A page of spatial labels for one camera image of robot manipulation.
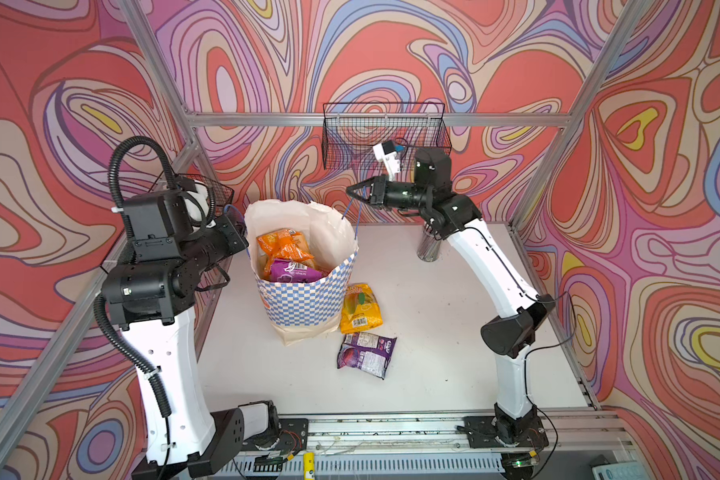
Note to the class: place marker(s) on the black wire basket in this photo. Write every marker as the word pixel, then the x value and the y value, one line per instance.
pixel 210 192
pixel 351 129

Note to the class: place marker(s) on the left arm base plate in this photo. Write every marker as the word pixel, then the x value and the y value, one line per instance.
pixel 291 438

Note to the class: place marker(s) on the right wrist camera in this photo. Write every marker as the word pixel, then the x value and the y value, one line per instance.
pixel 390 154

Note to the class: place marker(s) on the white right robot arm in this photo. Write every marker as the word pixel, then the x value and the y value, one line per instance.
pixel 521 310

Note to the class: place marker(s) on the purple berries snack bag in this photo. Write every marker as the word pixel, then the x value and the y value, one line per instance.
pixel 366 352

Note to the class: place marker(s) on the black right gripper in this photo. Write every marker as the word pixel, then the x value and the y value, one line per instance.
pixel 375 192

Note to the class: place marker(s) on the checkered paper bag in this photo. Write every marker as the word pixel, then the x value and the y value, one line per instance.
pixel 299 311

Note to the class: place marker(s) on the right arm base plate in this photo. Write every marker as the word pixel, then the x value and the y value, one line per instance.
pixel 493 432

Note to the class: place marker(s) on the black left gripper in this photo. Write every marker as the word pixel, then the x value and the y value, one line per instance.
pixel 234 234

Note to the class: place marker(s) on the black wire basket back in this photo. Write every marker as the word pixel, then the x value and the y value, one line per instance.
pixel 351 129

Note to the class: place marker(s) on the purple grape snack bag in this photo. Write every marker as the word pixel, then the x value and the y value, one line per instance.
pixel 289 271

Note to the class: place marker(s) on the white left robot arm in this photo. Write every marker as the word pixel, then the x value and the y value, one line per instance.
pixel 182 433

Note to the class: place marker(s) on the orange snack bag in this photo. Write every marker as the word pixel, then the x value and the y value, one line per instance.
pixel 285 244

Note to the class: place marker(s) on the black wire basket left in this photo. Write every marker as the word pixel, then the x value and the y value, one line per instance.
pixel 210 192

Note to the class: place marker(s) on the cup of straws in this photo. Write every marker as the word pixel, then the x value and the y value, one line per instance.
pixel 429 247

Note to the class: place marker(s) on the yellow mango snack bag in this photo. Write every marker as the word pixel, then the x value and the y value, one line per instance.
pixel 361 310

